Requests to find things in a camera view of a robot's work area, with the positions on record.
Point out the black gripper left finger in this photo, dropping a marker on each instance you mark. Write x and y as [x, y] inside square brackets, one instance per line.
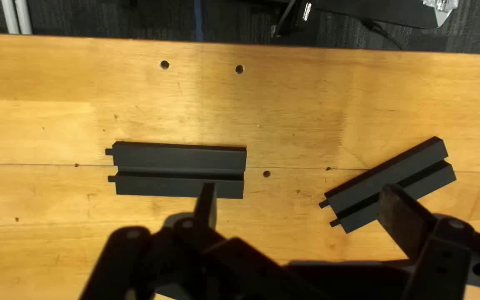
[205, 207]

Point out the black grooved pad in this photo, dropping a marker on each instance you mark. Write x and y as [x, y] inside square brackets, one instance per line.
[418, 170]
[176, 170]

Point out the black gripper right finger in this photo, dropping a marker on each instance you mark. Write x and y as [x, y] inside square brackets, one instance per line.
[405, 220]

